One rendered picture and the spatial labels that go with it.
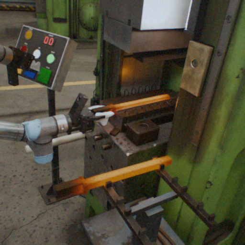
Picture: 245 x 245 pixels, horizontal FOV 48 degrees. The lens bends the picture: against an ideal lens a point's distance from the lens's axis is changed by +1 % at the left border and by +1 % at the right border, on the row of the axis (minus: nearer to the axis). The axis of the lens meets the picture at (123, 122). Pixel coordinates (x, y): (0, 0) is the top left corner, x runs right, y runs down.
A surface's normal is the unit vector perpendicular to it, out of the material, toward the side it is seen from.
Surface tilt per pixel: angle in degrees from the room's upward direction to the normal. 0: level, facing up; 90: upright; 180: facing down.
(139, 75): 90
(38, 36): 60
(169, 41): 90
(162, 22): 90
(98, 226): 0
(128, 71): 90
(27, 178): 0
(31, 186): 0
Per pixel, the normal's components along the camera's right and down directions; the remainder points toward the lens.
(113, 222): 0.10, -0.85
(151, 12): 0.54, 0.47
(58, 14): 0.28, 0.51
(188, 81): -0.84, 0.21
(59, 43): -0.41, -0.09
